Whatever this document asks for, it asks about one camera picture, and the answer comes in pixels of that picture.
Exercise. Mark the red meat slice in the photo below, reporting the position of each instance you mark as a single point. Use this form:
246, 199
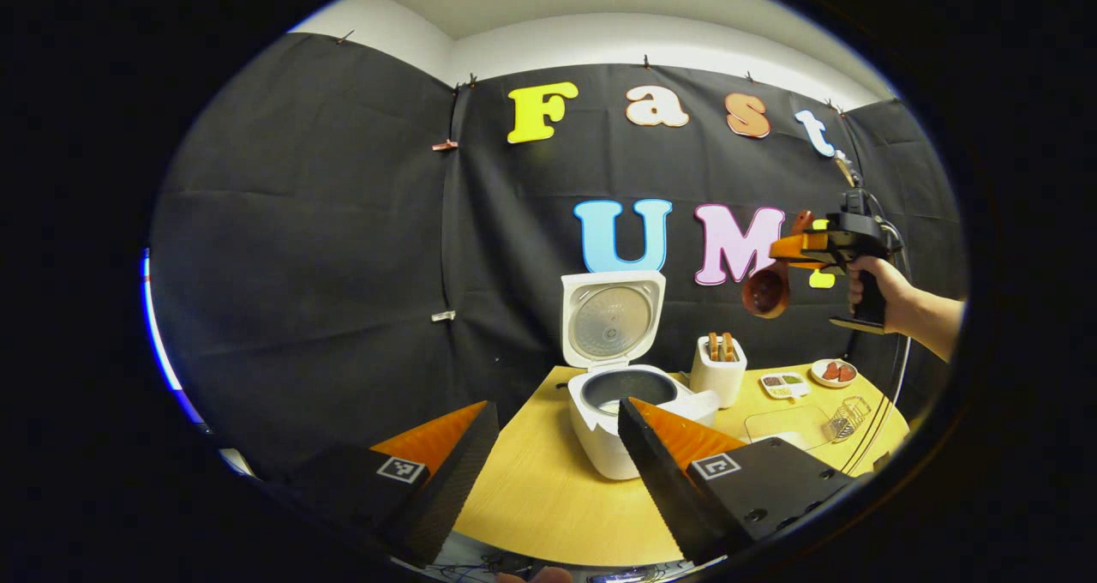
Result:
847, 374
830, 371

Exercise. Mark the white round plate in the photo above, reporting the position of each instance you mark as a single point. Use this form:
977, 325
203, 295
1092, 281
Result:
818, 377

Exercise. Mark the bread slice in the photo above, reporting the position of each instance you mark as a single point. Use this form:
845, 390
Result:
714, 347
728, 347

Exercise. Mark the white toaster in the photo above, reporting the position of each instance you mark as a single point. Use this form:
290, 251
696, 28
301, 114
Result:
718, 381

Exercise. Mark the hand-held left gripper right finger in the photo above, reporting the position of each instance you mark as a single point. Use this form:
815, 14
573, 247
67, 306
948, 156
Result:
656, 480

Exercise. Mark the white rice cooker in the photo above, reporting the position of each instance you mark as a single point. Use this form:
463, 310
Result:
613, 317

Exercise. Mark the wooden spoon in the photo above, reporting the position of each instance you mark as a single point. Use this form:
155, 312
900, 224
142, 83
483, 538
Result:
765, 291

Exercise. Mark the white divided bean dish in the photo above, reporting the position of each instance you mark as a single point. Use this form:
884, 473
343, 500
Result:
784, 386

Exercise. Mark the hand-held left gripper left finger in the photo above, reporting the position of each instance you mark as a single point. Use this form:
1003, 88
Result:
446, 480

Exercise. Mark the clear glass container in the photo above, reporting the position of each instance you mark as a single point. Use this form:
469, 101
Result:
793, 420

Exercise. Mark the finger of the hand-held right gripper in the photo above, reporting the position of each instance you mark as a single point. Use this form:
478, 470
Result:
797, 249

